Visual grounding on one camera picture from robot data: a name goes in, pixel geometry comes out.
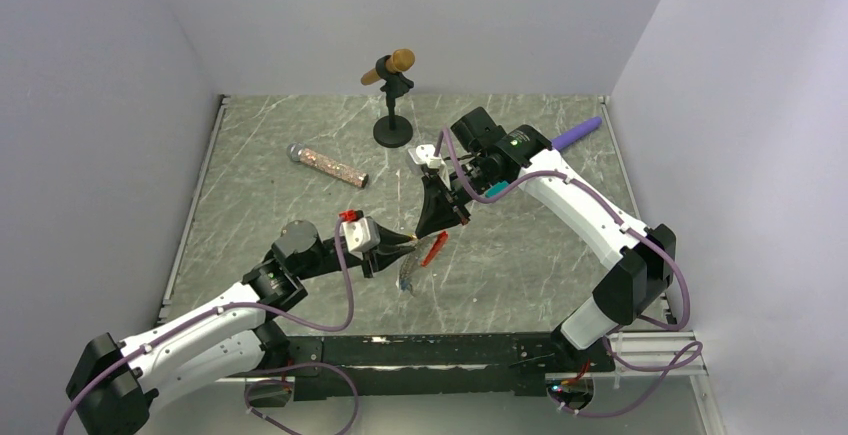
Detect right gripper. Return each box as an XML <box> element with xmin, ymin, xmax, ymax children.
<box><xmin>415</xmin><ymin>153</ymin><xmax>503</xmax><ymax>238</ymax></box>

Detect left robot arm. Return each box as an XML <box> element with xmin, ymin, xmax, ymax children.
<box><xmin>56</xmin><ymin>211</ymin><xmax>417</xmax><ymax>434</ymax></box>

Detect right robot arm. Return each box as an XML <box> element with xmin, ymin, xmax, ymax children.
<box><xmin>408</xmin><ymin>107</ymin><xmax>676</xmax><ymax>371</ymax></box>

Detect teal block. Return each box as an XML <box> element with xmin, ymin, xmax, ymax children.
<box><xmin>484</xmin><ymin>181</ymin><xmax>509</xmax><ymax>198</ymax></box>

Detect black microphone stand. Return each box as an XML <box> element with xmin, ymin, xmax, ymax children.
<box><xmin>373</xmin><ymin>72</ymin><xmax>414</xmax><ymax>148</ymax></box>

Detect glitter microphone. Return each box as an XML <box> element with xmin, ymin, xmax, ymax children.
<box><xmin>287</xmin><ymin>143</ymin><xmax>370</xmax><ymax>189</ymax></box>

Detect purple microphone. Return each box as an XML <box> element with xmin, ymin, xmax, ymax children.
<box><xmin>551</xmin><ymin>116</ymin><xmax>602</xmax><ymax>152</ymax></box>

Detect gold microphone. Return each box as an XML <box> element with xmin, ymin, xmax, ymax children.
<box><xmin>360</xmin><ymin>48</ymin><xmax>416</xmax><ymax>86</ymax></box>

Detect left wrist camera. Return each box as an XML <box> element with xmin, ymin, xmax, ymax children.
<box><xmin>339</xmin><ymin>210</ymin><xmax>381</xmax><ymax>254</ymax></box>

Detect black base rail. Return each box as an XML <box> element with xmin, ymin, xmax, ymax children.
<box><xmin>250</xmin><ymin>332</ymin><xmax>615</xmax><ymax>401</ymax></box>

